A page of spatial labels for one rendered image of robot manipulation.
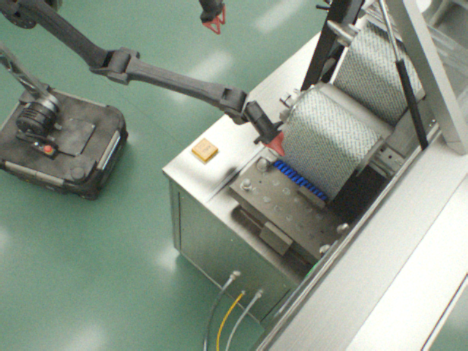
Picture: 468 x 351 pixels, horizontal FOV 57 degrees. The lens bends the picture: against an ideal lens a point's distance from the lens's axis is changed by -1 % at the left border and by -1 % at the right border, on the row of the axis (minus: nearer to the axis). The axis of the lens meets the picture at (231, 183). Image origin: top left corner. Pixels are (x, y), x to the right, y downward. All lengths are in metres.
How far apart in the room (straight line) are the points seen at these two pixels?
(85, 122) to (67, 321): 1.04
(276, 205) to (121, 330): 1.21
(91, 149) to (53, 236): 0.51
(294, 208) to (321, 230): 0.11
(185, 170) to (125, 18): 2.00
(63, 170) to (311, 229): 1.44
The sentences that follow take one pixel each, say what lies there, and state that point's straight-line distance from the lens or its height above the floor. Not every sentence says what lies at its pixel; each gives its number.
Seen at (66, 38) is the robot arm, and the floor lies 1.30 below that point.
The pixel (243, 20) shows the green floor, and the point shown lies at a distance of 3.41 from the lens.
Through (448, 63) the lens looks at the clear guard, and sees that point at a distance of 0.86.
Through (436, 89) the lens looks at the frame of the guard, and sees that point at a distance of 0.81.
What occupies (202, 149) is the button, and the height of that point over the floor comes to 0.92.
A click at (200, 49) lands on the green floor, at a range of 3.17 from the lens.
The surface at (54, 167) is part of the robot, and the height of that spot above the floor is 0.24.
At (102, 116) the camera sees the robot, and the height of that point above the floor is 0.24.
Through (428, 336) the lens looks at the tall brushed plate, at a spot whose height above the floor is 1.44.
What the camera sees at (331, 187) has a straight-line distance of 1.41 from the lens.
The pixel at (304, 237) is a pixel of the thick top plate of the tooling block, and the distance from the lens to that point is 1.37.
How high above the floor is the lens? 2.27
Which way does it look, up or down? 62 degrees down
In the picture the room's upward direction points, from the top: 12 degrees clockwise
